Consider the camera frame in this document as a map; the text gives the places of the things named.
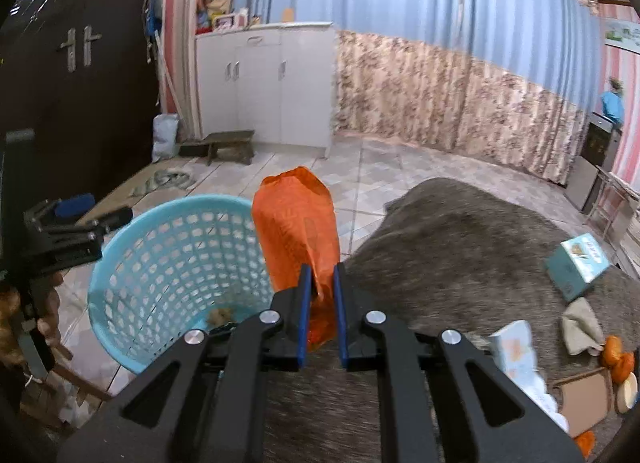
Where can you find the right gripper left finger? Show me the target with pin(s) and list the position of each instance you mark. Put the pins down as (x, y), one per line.
(204, 399)

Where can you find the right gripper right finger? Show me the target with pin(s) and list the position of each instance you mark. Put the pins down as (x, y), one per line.
(440, 399)

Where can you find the light blue snack package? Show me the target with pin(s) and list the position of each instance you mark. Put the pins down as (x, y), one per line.
(513, 351)

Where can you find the beige cloth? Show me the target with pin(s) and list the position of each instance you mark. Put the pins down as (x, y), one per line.
(581, 330)

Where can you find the orange tangerine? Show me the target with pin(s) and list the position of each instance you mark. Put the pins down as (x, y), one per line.
(612, 351)
(623, 368)

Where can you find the small cream bowl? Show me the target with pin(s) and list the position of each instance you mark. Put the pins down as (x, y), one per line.
(627, 394)

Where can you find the orange plastic bag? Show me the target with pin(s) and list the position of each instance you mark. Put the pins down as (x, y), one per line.
(295, 223)

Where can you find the person's hand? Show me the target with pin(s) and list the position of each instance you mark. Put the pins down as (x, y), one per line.
(29, 325)

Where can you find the green rag on floor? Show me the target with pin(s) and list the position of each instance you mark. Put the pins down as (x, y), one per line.
(164, 179)

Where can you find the light blue plastic basket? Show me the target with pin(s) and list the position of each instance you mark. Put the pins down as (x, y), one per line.
(162, 275)

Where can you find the white plastic bag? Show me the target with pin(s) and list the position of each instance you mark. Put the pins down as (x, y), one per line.
(165, 130)

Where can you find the grey shaggy rug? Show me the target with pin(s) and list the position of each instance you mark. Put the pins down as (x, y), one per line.
(445, 255)

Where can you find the dark double door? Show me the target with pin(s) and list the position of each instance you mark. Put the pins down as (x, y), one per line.
(78, 73)

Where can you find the teal cardboard box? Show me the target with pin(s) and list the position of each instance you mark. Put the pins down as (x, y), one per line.
(575, 264)

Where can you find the small wooden stool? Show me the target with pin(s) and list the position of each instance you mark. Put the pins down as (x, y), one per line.
(241, 140)

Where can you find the folding small table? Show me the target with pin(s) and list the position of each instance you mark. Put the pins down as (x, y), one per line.
(612, 196)

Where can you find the white cabinet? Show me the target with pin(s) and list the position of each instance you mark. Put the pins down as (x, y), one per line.
(276, 80)

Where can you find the grey water dispenser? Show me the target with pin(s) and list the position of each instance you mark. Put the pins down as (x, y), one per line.
(597, 152)

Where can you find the blue covered plant pot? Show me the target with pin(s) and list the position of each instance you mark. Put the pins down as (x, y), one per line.
(612, 102)

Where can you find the blue and floral curtain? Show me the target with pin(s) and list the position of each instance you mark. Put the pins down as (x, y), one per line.
(511, 81)

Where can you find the framed wall picture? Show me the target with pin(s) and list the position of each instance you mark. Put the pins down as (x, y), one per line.
(622, 34)

